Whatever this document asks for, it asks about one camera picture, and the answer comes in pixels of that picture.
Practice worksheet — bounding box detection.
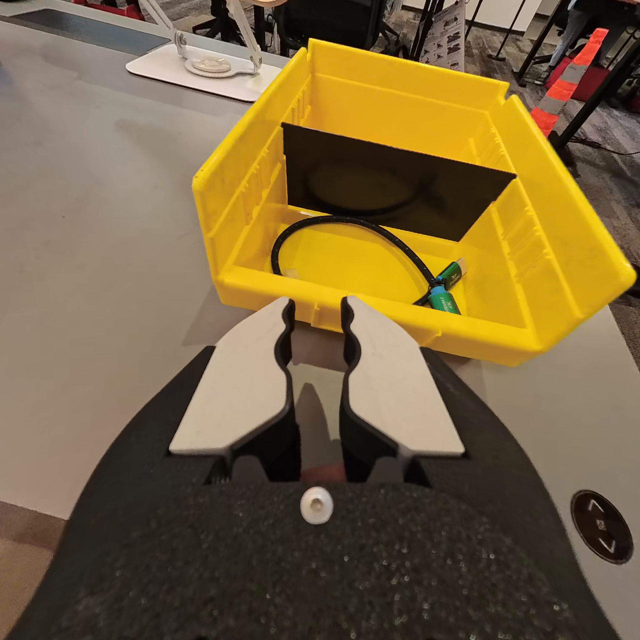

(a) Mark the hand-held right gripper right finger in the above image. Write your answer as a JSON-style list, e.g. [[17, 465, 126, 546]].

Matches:
[[340, 295, 467, 482]]

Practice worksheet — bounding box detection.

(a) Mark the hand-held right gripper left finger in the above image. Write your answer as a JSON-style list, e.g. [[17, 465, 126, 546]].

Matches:
[[168, 296, 304, 482]]

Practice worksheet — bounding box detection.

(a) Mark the thin braided green-plug HDMI cable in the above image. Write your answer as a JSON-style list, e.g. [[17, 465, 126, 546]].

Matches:
[[270, 216, 471, 316]]

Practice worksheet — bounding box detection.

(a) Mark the yellow storage bin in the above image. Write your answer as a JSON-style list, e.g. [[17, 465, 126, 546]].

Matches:
[[191, 37, 638, 368]]

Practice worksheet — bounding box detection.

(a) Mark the black desk height control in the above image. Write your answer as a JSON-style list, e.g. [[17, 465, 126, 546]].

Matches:
[[571, 490, 635, 566]]

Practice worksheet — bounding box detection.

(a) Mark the white tablet stand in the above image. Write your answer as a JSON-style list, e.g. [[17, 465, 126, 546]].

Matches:
[[125, 0, 283, 103]]

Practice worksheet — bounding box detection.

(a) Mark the orange reflective cone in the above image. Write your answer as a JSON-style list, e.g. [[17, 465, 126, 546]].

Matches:
[[530, 27, 611, 139]]

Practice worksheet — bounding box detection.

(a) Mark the printed white sheet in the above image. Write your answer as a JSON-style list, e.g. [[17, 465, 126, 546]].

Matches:
[[419, 0, 467, 72]]

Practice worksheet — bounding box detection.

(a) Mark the black office chair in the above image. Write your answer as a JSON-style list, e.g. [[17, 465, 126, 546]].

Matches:
[[272, 0, 401, 57]]

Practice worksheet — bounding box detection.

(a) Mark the red box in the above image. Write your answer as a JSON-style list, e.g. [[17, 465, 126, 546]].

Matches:
[[72, 0, 146, 22]]

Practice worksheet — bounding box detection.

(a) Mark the dark grey desk cable cover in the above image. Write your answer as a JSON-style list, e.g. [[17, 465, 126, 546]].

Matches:
[[10, 7, 173, 57]]

